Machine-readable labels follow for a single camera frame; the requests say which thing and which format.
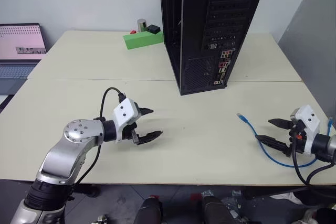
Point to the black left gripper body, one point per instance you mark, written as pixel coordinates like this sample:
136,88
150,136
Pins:
128,132

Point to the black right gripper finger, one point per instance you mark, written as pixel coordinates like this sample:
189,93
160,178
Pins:
280,123
273,143

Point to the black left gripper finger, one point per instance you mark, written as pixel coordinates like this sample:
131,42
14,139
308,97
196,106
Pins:
145,111
149,138

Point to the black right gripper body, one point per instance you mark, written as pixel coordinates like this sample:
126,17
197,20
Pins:
296,140

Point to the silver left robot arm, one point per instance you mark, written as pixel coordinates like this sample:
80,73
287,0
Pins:
68,153

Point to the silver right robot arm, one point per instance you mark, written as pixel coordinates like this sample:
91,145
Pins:
325,145

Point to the green rectangular box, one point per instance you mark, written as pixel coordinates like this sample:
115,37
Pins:
141,40

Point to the dark rounded shape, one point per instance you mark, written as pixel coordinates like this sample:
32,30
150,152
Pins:
216,211
149,211

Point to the grey partition board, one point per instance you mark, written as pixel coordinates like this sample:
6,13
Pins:
315,51

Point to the small black box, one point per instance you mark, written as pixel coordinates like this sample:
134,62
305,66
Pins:
153,29

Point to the silver metal cylinder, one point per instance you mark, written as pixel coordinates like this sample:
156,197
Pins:
142,25

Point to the black computer tower case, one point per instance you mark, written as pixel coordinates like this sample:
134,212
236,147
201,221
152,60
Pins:
210,32

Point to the laptop with pink screen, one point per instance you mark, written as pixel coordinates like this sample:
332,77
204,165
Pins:
19,43

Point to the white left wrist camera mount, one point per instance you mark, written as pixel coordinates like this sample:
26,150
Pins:
124,115

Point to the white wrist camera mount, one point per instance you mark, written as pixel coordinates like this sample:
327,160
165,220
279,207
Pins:
309,121
124,115

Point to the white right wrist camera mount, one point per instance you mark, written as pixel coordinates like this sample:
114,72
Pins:
309,121

